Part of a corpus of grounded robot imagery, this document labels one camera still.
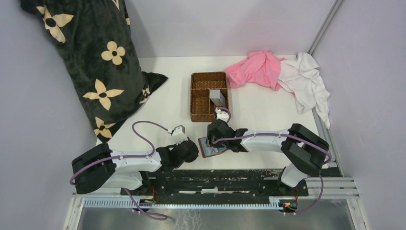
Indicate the white credit card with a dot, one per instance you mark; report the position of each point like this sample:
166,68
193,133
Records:
211,151

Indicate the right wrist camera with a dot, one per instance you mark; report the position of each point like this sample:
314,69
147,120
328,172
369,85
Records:
222,114

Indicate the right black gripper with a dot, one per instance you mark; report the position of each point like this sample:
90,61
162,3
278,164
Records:
209,141

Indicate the brown leather card holder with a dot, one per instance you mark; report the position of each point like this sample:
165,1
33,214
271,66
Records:
203,144

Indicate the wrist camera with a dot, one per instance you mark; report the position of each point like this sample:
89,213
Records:
178,134
222,114

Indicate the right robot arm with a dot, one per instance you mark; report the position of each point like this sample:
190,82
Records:
306,151

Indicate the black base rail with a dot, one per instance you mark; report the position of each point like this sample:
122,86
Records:
259,182

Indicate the grey cable duct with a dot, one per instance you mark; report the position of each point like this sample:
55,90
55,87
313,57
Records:
126,202

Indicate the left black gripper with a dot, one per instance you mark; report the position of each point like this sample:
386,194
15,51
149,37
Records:
193,157

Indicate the grey card stack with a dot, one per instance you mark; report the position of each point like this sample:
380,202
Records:
217,97

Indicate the black floral pillow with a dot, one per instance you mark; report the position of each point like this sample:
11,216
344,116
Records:
93,37

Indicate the brown woven basket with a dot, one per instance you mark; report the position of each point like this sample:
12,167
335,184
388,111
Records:
202,109

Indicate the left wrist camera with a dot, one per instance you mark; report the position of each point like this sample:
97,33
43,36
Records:
178,134

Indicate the pink cloth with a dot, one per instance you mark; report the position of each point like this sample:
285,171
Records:
262,68

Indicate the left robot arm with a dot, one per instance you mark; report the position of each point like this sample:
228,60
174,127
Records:
104,168

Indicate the white cloth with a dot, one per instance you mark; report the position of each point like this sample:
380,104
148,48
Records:
301,77

